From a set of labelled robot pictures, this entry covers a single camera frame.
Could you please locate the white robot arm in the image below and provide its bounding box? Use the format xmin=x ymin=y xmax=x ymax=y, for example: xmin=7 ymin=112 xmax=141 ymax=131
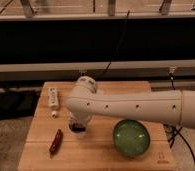
xmin=65 ymin=76 xmax=195 ymax=129

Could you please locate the white ceramic cup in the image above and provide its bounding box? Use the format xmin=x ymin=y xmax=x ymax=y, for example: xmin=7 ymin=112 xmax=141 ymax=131
xmin=69 ymin=113 xmax=91 ymax=133

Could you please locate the green ceramic bowl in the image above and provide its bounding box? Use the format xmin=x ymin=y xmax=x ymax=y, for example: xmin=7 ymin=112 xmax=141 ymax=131
xmin=113 ymin=119 xmax=150 ymax=158

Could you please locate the white toothpaste tube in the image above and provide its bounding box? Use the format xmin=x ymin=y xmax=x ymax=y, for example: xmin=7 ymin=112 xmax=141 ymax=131
xmin=48 ymin=87 xmax=59 ymax=118

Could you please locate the metal rail frame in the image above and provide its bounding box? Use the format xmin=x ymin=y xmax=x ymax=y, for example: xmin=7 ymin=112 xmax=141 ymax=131
xmin=0 ymin=60 xmax=195 ymax=81

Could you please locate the black cable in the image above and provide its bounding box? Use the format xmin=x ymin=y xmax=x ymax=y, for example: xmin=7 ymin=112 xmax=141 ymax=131
xmin=97 ymin=9 xmax=131 ymax=81

